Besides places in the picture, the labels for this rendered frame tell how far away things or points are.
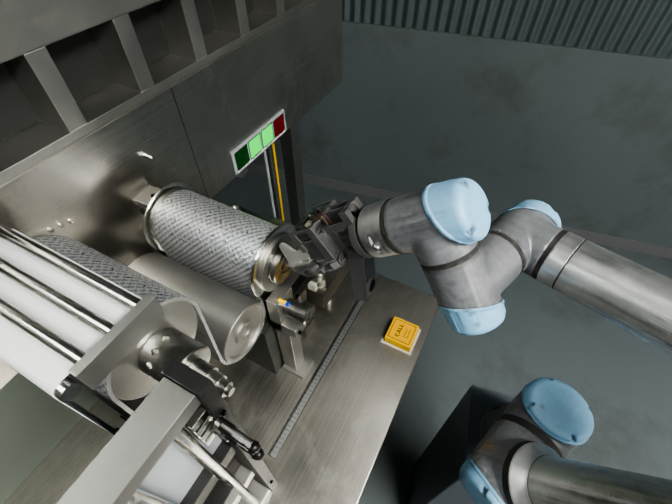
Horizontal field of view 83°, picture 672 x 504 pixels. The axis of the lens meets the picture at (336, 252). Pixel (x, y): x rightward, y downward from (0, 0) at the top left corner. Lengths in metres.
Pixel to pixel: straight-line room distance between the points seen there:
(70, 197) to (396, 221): 0.57
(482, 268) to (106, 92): 0.72
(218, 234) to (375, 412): 0.53
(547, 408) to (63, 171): 0.90
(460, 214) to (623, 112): 2.01
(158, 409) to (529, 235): 0.47
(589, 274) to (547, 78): 1.77
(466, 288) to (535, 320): 1.88
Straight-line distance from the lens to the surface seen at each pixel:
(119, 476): 0.40
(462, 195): 0.42
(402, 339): 1.00
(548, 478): 0.68
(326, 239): 0.55
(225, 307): 0.69
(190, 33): 0.91
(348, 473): 0.91
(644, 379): 2.45
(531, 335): 2.28
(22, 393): 0.95
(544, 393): 0.80
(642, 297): 0.54
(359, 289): 0.60
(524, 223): 0.56
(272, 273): 0.68
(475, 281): 0.47
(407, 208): 0.45
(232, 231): 0.70
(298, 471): 0.91
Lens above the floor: 1.80
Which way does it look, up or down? 50 degrees down
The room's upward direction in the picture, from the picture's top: straight up
